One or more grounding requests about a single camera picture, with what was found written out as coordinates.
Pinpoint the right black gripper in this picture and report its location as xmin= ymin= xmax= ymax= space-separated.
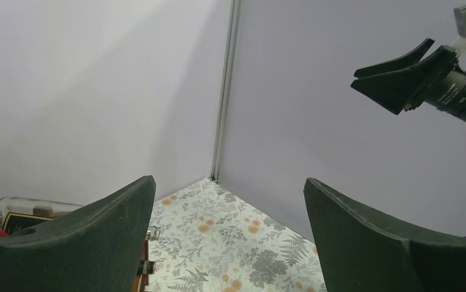
xmin=350 ymin=38 xmax=466 ymax=122

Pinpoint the floral tablecloth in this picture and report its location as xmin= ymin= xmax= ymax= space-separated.
xmin=147 ymin=179 xmax=326 ymax=291

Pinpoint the brown wooden wine rack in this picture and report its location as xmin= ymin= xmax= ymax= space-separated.
xmin=132 ymin=240 xmax=148 ymax=292

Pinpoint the clear bottle black cap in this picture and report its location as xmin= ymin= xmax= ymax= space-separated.
xmin=137 ymin=260 xmax=156 ymax=276

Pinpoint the clear bottle dark label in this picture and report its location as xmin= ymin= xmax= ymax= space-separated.
xmin=0 ymin=194 xmax=146 ymax=245

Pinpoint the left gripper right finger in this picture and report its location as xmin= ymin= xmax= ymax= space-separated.
xmin=304 ymin=178 xmax=466 ymax=291

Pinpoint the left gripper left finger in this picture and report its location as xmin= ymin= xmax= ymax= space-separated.
xmin=0 ymin=176 xmax=156 ymax=291

